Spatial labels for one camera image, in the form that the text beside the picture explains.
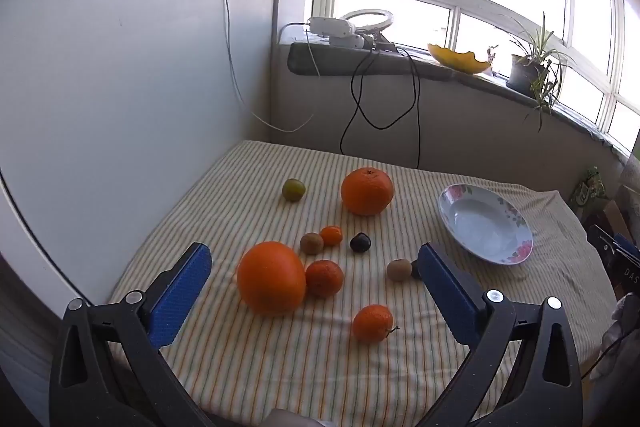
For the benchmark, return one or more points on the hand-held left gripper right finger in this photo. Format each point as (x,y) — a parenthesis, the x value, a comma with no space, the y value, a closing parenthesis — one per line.
(450,297)

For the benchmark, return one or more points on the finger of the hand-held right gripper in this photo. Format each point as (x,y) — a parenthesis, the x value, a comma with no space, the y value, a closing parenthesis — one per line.
(605,241)

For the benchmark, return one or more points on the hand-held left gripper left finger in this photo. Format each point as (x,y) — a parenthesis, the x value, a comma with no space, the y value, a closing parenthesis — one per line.
(182,297)

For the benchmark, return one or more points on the round brown fruit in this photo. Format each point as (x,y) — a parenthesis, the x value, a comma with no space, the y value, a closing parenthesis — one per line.
(399,269)
(311,243)

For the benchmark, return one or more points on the white floral bowl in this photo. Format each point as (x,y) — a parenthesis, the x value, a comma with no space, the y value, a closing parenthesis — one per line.
(485,223)

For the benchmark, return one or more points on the mandarin with stem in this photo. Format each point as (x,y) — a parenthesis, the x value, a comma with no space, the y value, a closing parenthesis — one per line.
(372,323)

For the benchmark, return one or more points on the large orange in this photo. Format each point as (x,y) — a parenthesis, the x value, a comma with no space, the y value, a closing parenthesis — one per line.
(367,191)
(271,278)

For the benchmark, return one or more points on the person's right hand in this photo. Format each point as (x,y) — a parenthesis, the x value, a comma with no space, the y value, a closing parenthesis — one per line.
(622,327)

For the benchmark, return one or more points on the cardboard box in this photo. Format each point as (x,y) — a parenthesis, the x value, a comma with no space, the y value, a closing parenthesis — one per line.
(617,209)

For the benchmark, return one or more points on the dark purple plum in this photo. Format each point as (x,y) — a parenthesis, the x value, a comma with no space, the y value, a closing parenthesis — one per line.
(359,242)

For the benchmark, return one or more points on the striped tablecloth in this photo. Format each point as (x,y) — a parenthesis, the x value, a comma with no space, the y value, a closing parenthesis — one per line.
(280,367)

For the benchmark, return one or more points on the small kumquat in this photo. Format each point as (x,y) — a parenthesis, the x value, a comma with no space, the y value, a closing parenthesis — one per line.
(331,235)

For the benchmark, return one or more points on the green plum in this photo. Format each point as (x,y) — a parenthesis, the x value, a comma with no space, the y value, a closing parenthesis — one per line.
(293,190)

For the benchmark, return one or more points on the potted spider plant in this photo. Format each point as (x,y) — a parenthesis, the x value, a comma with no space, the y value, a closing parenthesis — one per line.
(525,74)

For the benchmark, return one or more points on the large white panel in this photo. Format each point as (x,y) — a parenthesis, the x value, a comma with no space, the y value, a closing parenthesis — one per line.
(125,82)

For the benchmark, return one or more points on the yellow melon peel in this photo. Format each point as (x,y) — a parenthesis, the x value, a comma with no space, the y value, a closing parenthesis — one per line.
(457,59)

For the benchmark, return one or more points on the grey windowsill mat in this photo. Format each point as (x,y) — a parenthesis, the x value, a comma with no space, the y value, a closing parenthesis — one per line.
(340,62)

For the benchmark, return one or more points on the white power adapter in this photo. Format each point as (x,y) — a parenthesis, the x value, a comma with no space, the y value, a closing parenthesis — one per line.
(329,27)

